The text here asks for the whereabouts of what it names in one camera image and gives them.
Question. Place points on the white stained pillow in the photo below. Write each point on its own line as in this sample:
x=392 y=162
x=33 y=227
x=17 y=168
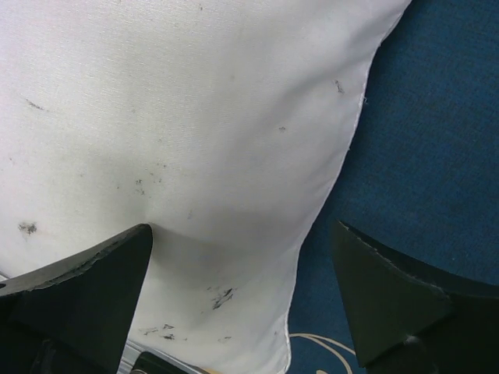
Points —
x=222 y=124

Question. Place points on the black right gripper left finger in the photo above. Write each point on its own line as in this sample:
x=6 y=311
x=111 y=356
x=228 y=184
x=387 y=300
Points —
x=74 y=315

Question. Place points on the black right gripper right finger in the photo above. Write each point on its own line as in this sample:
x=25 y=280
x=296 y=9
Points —
x=406 y=316

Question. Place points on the blue fish-print cushion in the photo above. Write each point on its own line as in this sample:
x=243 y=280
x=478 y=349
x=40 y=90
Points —
x=421 y=175

